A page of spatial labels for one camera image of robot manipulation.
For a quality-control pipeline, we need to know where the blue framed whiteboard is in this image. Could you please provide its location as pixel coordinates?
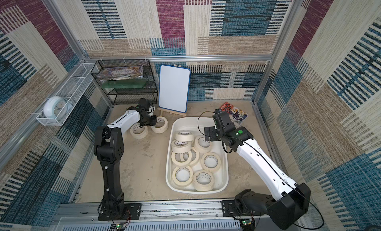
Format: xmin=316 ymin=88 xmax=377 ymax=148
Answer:
xmin=159 ymin=65 xmax=191 ymax=113

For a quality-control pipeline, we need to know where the red manga book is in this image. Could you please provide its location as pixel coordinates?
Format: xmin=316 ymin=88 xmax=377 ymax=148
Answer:
xmin=220 ymin=102 xmax=249 ymax=127

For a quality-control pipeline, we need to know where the white plastic storage box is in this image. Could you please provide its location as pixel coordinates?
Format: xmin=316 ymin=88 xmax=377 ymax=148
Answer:
xmin=166 ymin=117 xmax=229 ymax=195

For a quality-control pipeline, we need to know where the white wire wall basket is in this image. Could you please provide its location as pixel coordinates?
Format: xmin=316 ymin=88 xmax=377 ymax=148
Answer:
xmin=36 ymin=63 xmax=94 ymax=126

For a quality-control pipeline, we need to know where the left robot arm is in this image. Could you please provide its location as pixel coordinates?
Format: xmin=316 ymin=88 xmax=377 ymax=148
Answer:
xmin=94 ymin=105 xmax=156 ymax=221

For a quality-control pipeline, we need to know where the black wire shelf rack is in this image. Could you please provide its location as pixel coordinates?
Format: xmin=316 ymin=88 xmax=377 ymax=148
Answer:
xmin=91 ymin=59 xmax=158 ymax=105

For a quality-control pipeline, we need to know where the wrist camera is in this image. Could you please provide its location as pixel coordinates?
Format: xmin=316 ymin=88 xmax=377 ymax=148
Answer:
xmin=138 ymin=98 xmax=154 ymax=113
xmin=212 ymin=108 xmax=235 ymax=133

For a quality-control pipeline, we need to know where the green book on shelf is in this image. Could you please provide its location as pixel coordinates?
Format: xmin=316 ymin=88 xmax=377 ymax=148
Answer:
xmin=101 ymin=79 xmax=147 ymax=89

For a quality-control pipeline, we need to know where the white alarm clock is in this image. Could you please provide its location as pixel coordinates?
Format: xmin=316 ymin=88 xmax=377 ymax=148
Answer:
xmin=43 ymin=96 xmax=73 ymax=120

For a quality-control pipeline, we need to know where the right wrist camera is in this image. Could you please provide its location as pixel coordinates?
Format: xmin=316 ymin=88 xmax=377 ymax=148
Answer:
xmin=212 ymin=108 xmax=235 ymax=133

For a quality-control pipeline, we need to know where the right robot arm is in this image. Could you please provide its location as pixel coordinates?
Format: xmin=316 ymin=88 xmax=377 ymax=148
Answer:
xmin=204 ymin=127 xmax=311 ymax=230

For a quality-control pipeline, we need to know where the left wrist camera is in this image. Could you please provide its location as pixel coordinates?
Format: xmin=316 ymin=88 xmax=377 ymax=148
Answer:
xmin=138 ymin=98 xmax=154 ymax=113

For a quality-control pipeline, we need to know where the colourful magazine on shelf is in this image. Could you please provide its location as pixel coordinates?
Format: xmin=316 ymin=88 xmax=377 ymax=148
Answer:
xmin=95 ymin=66 xmax=144 ymax=81

